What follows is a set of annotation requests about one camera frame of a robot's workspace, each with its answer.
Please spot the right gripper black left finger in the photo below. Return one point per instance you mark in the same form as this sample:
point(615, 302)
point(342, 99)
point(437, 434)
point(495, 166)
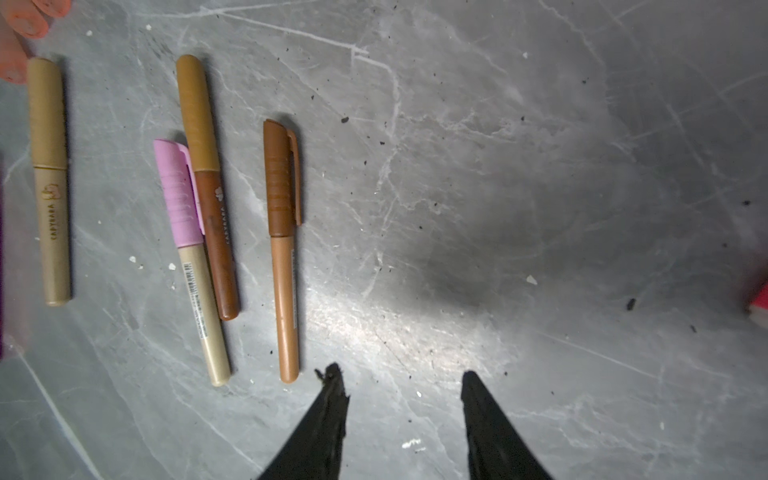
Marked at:
point(315, 448)

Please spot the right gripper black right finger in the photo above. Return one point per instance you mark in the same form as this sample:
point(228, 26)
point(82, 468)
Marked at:
point(495, 449)

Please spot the red orange marker pen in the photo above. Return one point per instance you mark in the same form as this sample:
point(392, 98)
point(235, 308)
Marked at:
point(758, 308)

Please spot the dark brown marker pen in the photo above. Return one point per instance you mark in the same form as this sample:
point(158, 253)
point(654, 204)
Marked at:
point(283, 192)

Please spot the pink lilac marker pen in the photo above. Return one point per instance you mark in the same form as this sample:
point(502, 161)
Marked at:
point(173, 162)

